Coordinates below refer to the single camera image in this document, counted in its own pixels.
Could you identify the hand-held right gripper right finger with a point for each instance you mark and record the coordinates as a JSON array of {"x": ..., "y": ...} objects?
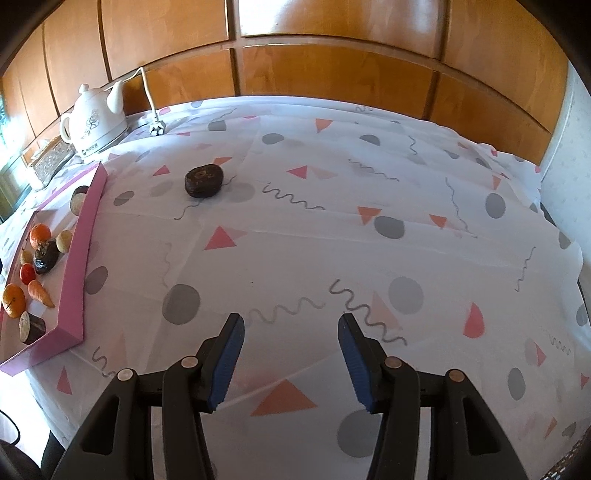
[{"x": 355, "y": 364}]

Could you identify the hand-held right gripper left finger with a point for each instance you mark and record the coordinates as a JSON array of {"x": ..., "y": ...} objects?
[{"x": 226, "y": 364}]

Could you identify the pink cardboard box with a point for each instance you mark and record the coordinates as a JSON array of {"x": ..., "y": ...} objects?
[{"x": 76, "y": 277}]

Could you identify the round dark brown tuber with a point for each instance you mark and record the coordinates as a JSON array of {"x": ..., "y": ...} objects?
[{"x": 204, "y": 181}]

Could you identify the dark purple cut yam piece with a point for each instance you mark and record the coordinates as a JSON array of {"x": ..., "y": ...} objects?
[
  {"x": 31, "y": 327},
  {"x": 79, "y": 198}
]

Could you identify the small carrot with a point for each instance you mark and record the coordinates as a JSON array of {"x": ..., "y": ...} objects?
[{"x": 40, "y": 294}]

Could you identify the small yellowish potato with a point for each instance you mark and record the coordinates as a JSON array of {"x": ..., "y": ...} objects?
[
  {"x": 27, "y": 255},
  {"x": 63, "y": 240}
]

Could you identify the large dark brown tuber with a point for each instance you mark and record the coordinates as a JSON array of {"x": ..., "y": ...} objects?
[{"x": 46, "y": 257}]

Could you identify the red tomato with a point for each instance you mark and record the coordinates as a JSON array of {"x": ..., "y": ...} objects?
[{"x": 27, "y": 273}]

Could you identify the orange with stem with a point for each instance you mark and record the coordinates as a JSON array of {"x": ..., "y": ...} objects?
[{"x": 14, "y": 301}]

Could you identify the brown wicker chair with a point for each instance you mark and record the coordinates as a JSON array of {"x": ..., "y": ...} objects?
[{"x": 570, "y": 466}]

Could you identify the white ceramic electric kettle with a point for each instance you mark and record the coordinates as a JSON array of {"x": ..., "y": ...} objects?
[{"x": 94, "y": 129}]

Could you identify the silver patterned tissue box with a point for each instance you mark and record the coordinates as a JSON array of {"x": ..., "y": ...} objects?
[{"x": 51, "y": 159}]

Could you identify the dark glass panel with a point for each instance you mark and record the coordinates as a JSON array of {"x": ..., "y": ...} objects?
[{"x": 11, "y": 189}]

